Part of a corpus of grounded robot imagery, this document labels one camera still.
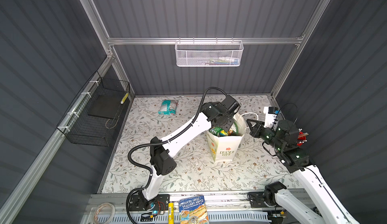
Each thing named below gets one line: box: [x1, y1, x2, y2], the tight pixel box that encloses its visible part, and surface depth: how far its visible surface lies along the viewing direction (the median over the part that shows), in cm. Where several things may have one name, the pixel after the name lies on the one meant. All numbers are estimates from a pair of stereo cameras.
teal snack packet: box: [158, 99, 179, 116], surface depth 111 cm
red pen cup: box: [296, 128, 309, 147], surface depth 83 cm
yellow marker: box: [168, 202, 175, 224], surface depth 71 cm
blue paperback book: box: [178, 195, 210, 224], surface depth 71 cm
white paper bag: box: [206, 112, 246, 163], surface depth 78 cm
